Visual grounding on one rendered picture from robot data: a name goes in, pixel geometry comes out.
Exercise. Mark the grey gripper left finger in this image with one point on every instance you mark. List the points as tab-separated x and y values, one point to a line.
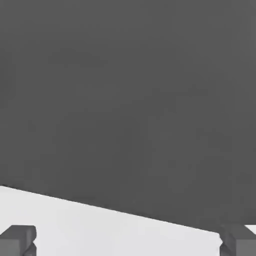
16	240

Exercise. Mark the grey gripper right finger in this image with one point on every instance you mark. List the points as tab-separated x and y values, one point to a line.
240	243

